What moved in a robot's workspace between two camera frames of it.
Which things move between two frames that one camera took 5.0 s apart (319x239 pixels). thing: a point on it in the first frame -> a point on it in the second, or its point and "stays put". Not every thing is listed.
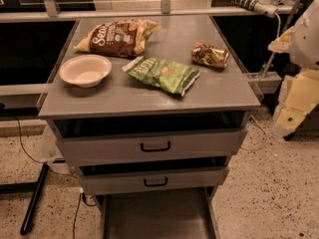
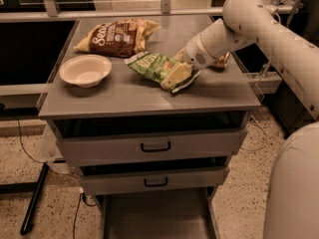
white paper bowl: (86, 71) stays put
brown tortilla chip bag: (119, 37) stays put
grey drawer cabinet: (149, 110) stays put
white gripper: (306, 44) -> (195, 55)
